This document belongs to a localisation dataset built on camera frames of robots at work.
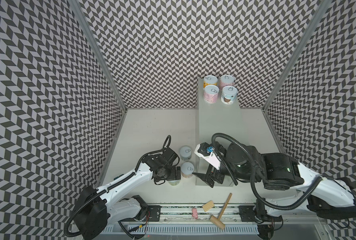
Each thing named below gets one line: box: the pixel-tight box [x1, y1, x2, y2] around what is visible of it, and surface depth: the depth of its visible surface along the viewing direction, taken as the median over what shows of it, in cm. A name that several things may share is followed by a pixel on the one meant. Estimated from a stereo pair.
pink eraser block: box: [192, 208, 198, 219], surface depth 75 cm
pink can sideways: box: [204, 84, 220, 104], surface depth 74 cm
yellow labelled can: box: [203, 75, 218, 89], surface depth 79 cm
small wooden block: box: [202, 200, 215, 212], surface depth 78 cm
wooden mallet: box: [209, 192, 233, 231], surface depth 73 cm
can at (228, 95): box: [221, 85, 238, 105], surface depth 73 cm
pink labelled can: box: [219, 74, 236, 91], surface depth 78 cm
